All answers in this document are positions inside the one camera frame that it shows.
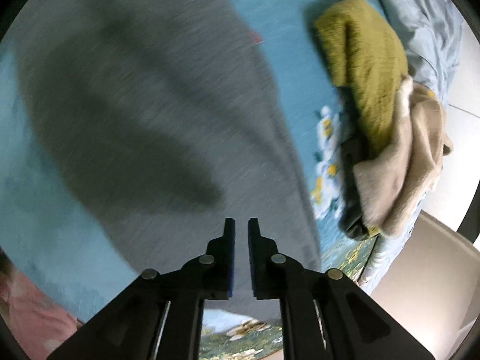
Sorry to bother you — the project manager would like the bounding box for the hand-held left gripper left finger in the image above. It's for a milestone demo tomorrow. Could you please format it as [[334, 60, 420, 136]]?
[[47, 217, 237, 360]]

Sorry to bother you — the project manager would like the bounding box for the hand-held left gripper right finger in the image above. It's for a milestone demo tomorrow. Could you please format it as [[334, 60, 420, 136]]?
[[247, 217, 437, 360]]

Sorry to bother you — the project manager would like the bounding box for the grey garment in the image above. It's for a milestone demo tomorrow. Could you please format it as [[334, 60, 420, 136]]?
[[7, 0, 323, 316]]

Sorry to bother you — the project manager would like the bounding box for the beige fleece garment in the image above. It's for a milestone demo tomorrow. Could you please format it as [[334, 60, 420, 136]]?
[[352, 77, 454, 239]]

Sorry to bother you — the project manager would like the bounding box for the dark garment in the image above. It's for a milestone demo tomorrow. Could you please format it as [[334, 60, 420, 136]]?
[[338, 135, 377, 241]]

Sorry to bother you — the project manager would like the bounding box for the white rounded furniture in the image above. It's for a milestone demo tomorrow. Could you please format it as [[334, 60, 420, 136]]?
[[369, 212, 480, 360]]

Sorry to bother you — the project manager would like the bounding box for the teal floral bed sheet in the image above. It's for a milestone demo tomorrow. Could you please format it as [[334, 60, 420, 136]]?
[[0, 0, 379, 360]]

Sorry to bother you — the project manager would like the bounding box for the person's pink clothing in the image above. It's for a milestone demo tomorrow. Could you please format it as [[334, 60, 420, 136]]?
[[0, 255, 85, 360]]

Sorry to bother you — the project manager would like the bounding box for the olive knitted sweater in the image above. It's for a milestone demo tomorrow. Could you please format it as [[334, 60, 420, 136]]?
[[314, 0, 409, 158]]

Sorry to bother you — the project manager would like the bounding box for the light blue floral duvet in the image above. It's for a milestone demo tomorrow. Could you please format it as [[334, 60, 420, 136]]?
[[365, 0, 465, 107]]

